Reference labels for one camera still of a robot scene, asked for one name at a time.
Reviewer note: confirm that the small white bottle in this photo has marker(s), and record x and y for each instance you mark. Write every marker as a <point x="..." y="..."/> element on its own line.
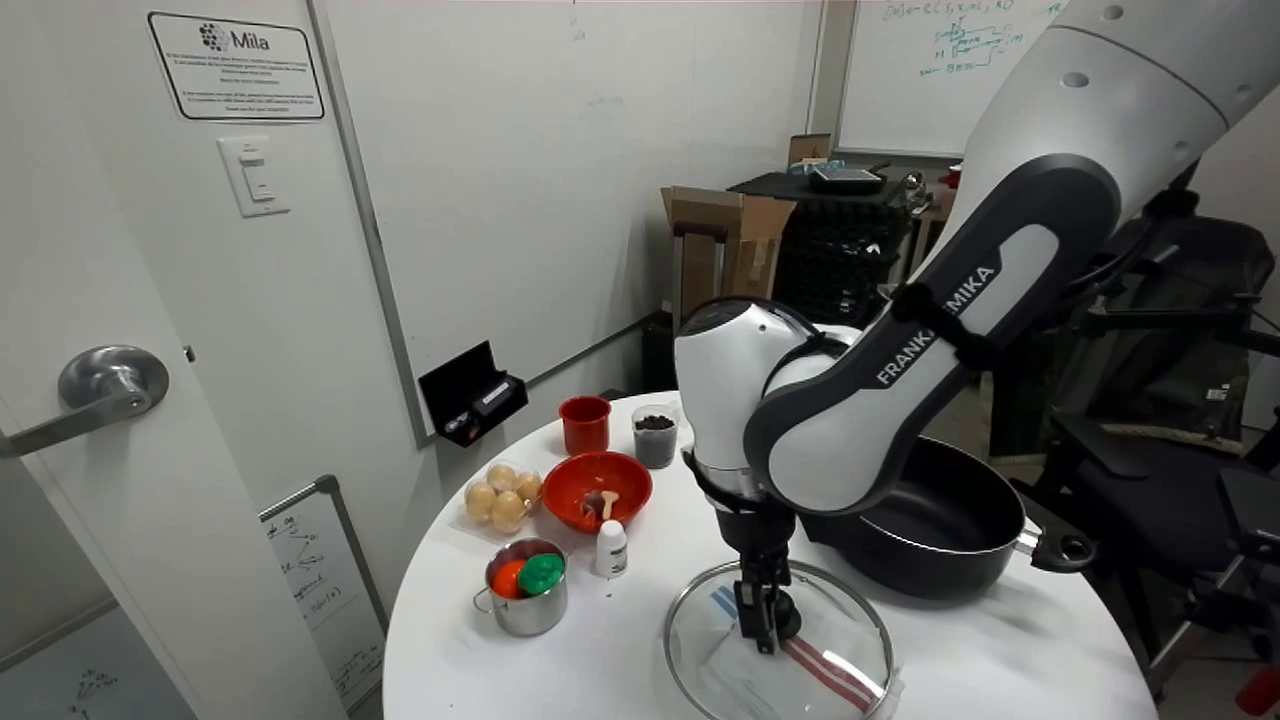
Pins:
<point x="610" y="551"/>

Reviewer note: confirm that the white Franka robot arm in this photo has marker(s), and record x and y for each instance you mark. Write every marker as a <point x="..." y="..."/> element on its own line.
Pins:
<point x="853" y="427"/>

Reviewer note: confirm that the red plastic bowl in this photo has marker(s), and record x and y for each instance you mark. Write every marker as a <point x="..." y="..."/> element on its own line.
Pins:
<point x="573" y="485"/>

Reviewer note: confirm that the small leaning whiteboard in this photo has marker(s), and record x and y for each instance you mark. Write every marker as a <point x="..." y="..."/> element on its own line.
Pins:
<point x="321" y="587"/>

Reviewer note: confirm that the black open case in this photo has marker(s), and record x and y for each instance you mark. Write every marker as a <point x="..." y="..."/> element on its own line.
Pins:
<point x="474" y="393"/>

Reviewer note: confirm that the white light switch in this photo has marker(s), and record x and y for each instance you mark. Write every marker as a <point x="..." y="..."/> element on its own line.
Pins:
<point x="254" y="172"/>

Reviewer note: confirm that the black cooking pot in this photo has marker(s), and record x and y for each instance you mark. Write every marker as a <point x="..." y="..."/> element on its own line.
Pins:
<point x="933" y="534"/>

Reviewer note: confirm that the red mug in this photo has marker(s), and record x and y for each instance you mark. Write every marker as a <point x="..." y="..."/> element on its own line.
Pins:
<point x="584" y="427"/>

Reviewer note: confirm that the black office chair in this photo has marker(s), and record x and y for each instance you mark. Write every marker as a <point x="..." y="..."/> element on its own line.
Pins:
<point x="1172" y="401"/>

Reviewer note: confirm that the small steel cup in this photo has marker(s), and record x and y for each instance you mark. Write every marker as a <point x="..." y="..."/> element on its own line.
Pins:
<point x="531" y="615"/>

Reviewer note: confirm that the clear measuring cup dark contents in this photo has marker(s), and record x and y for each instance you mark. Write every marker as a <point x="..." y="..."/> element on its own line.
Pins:
<point x="655" y="443"/>

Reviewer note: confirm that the black cabinet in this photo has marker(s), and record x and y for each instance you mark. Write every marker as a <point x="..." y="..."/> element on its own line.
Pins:
<point x="842" y="247"/>

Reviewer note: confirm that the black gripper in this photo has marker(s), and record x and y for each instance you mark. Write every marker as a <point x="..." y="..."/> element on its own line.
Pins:
<point x="763" y="534"/>

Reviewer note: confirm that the brown cardboard box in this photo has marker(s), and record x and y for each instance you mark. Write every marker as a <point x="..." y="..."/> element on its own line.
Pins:
<point x="725" y="247"/>

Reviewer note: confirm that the white Mila wall sign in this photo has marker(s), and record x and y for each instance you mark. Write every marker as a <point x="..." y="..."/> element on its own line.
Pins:
<point x="238" y="64"/>

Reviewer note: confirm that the glass lid with black knob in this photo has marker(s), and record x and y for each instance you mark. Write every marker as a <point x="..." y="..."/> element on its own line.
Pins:
<point x="705" y="653"/>

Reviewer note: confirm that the wall whiteboard with writing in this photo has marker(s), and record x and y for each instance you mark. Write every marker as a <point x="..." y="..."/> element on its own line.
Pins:
<point x="933" y="64"/>

